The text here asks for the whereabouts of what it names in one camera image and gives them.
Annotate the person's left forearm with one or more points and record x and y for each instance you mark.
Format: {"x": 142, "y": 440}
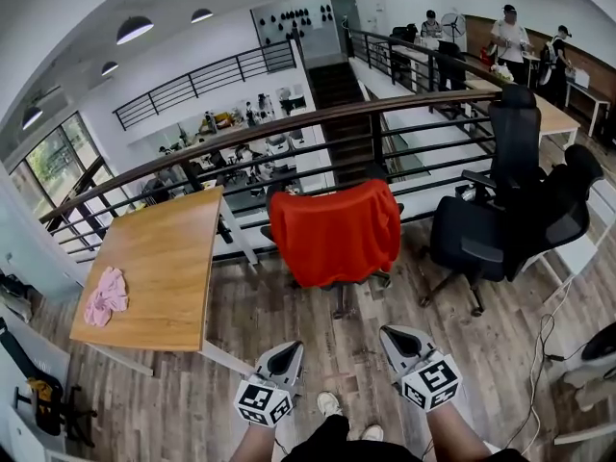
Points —
{"x": 257, "y": 443}

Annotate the wooden-topped black metal railing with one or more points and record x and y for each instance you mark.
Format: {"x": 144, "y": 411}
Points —
{"x": 308, "y": 122}

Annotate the white side table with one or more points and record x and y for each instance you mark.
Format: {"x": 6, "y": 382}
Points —
{"x": 589, "y": 95}

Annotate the wall panel with black pieces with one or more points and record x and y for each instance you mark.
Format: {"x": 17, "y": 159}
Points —
{"x": 293, "y": 22}

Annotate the dark staircase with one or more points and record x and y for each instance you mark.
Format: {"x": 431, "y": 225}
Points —
{"x": 341, "y": 94}

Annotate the black stair-side railing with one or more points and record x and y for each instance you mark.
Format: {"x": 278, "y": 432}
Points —
{"x": 409, "y": 58}

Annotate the person's right forearm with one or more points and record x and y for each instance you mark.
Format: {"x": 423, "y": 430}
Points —
{"x": 452, "y": 433}

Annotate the black high-back office chair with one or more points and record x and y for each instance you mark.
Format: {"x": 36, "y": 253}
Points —
{"x": 515, "y": 133}

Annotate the red clothing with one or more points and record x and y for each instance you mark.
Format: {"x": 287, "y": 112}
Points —
{"x": 334, "y": 234}

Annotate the person's black shorts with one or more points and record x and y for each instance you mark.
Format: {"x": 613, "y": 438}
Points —
{"x": 332, "y": 443}

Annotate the pink crumpled cloth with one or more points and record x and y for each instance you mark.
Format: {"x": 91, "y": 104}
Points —
{"x": 106, "y": 296}

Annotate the wooden desk with white legs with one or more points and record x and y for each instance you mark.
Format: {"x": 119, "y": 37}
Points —
{"x": 159, "y": 267}

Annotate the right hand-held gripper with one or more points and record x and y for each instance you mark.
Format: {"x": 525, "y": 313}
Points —
{"x": 430, "y": 383}

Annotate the long wooden table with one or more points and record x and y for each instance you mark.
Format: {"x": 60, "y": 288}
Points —
{"x": 553, "y": 113}

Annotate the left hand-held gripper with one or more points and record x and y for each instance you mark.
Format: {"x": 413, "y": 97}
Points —
{"x": 262, "y": 400}

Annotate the black mesh office chair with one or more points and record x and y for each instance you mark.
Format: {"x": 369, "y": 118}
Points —
{"x": 467, "y": 234}

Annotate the large black-framed window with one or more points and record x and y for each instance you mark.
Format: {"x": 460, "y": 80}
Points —
{"x": 58, "y": 166}

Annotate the black stand with yellow cloth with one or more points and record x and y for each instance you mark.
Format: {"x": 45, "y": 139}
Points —
{"x": 43, "y": 392}

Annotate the standing floor fan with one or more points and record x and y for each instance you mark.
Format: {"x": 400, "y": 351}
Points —
{"x": 454, "y": 24}

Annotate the black metal balcony railing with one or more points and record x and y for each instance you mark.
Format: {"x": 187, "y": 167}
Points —
{"x": 202, "y": 77}

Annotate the black dome pendant lamp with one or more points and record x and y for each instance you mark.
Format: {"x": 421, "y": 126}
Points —
{"x": 31, "y": 116}
{"x": 135, "y": 28}
{"x": 201, "y": 15}
{"x": 109, "y": 68}

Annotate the black swivel chair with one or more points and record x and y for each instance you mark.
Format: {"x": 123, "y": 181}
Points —
{"x": 344, "y": 301}

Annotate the person's white shoe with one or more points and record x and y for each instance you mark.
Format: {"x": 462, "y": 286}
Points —
{"x": 328, "y": 403}
{"x": 372, "y": 432}

